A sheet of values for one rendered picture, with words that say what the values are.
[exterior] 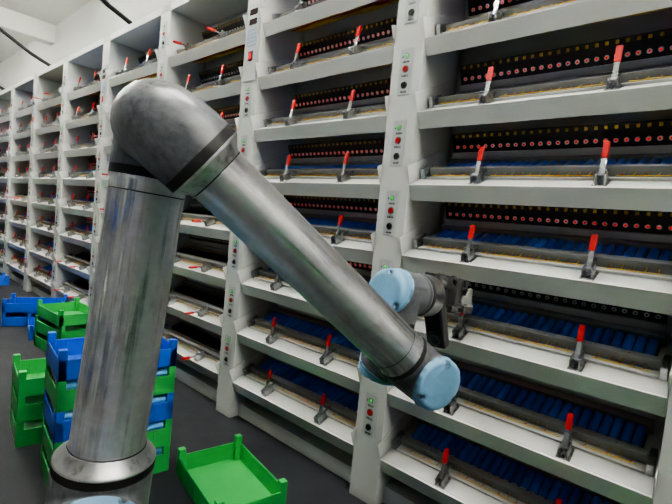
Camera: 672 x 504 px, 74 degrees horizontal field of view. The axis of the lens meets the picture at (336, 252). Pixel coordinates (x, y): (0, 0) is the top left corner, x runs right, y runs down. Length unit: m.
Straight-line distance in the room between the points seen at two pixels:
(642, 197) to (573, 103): 0.24
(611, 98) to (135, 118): 0.87
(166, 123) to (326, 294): 0.30
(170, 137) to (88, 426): 0.45
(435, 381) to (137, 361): 0.46
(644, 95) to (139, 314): 0.98
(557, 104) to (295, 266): 0.71
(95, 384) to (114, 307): 0.12
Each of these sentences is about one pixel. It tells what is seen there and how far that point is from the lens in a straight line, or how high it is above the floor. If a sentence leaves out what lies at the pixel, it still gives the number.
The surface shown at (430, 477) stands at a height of 0.15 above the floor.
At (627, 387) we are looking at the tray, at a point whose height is 0.52.
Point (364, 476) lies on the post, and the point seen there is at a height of 0.07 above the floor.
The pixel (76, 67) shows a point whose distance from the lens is 3.73.
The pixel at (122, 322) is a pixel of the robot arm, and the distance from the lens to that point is 0.72.
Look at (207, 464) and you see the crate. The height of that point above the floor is 0.00.
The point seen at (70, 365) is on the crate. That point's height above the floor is 0.36.
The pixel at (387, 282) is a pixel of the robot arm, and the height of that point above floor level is 0.68.
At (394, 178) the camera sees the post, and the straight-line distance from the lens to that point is 1.24.
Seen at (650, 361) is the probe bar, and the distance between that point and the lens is 1.10.
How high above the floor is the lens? 0.78
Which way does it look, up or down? 4 degrees down
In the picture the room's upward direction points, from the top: 5 degrees clockwise
